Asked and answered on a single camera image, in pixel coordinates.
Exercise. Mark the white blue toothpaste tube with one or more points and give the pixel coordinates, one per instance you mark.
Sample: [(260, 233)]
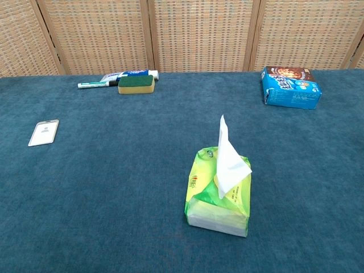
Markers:
[(128, 74)]

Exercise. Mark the green yellow tissue pack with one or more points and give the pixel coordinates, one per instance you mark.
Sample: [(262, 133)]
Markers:
[(204, 182)]

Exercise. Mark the yellow sponge with green pad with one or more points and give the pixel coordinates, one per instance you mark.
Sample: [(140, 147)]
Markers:
[(136, 84)]

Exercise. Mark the white card badge holder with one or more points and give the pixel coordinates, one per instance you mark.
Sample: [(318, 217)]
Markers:
[(43, 132)]

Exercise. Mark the blue carpet table cover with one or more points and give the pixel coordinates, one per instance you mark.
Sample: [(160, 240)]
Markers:
[(113, 185)]

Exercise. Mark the white green marker pen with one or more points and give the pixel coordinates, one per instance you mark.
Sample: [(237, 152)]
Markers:
[(94, 84)]

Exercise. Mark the blue snack box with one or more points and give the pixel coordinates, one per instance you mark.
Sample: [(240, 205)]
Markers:
[(290, 89)]

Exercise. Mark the white tissue sheet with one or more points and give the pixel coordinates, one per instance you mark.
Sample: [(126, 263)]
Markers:
[(227, 167)]

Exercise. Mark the woven folding screen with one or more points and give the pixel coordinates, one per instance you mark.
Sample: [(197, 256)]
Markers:
[(199, 34)]

